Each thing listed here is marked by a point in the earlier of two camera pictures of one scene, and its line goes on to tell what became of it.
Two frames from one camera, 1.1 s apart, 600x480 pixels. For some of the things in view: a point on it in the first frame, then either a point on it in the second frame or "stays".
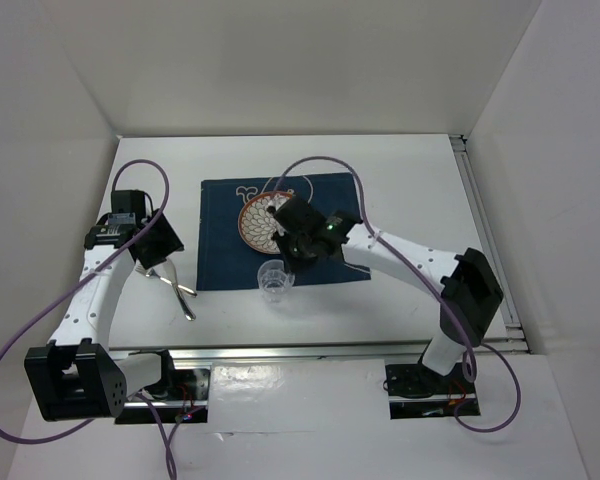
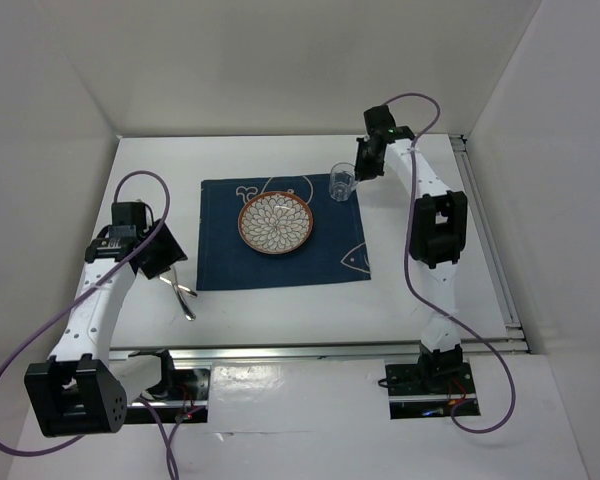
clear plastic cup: [273, 280] → [342, 180]
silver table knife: [186, 308] stays
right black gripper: [295, 264] → [364, 172]
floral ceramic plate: [256, 225] stays
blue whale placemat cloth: [223, 259] stays
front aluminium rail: [283, 353] stays
